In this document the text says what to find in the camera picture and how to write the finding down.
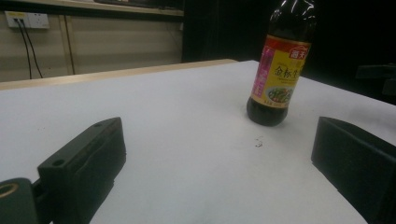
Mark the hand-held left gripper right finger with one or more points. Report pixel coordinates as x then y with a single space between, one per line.
358 168

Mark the dark blurry object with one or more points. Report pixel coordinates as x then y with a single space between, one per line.
378 77

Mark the dark soy sauce bottle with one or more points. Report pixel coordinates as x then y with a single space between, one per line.
278 77

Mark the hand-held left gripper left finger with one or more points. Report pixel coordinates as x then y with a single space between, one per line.
81 168

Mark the white wall socket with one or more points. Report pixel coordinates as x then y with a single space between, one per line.
34 20

